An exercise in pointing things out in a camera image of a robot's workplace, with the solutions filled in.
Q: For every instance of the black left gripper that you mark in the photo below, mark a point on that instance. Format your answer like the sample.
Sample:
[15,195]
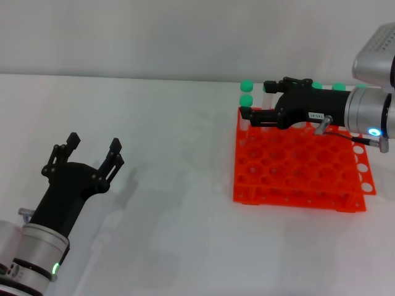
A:
[68,191]

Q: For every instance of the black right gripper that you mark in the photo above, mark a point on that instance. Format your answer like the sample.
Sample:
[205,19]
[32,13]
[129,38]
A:
[314,105]

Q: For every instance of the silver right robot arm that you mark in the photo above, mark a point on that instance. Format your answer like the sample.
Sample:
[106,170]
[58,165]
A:
[361,108]

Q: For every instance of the clear test tube green cap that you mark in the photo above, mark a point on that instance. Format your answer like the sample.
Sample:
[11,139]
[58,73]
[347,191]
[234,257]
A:
[338,86]
[361,86]
[246,100]
[247,85]
[318,85]
[268,100]

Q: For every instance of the orange test tube rack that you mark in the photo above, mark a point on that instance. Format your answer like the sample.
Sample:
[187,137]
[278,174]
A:
[308,169]

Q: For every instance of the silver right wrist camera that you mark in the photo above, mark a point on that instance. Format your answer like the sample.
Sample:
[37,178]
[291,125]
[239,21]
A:
[373,61]

